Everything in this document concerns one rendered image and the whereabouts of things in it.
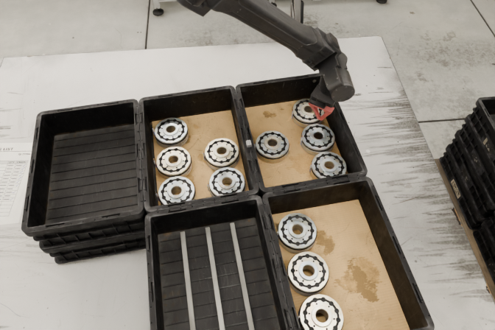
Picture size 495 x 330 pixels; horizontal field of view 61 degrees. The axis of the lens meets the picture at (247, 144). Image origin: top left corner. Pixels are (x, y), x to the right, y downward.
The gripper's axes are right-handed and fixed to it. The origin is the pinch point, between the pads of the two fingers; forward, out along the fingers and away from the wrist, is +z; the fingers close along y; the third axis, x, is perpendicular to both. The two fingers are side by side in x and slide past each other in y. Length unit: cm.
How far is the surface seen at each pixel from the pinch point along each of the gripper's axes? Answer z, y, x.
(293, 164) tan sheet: 15.3, -11.3, 2.7
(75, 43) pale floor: 97, 51, 196
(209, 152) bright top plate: 12.1, -22.2, 25.6
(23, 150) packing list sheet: 27, -47, 88
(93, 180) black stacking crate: 15, -47, 50
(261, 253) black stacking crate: 15.3, -40.4, -3.2
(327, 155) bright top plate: 12.4, -4.9, -5.0
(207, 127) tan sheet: 15.0, -13.0, 33.2
